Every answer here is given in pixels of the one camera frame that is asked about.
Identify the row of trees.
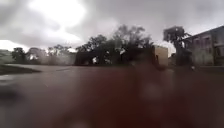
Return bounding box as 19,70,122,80
10,24,155,67

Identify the red running track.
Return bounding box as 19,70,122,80
0,63,224,128

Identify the yellow building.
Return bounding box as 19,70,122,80
152,45,169,67

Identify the tall tree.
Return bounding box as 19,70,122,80
162,25,193,67

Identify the grey grandstand building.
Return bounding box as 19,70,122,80
182,25,224,67

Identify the green grass field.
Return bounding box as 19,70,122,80
0,64,42,76

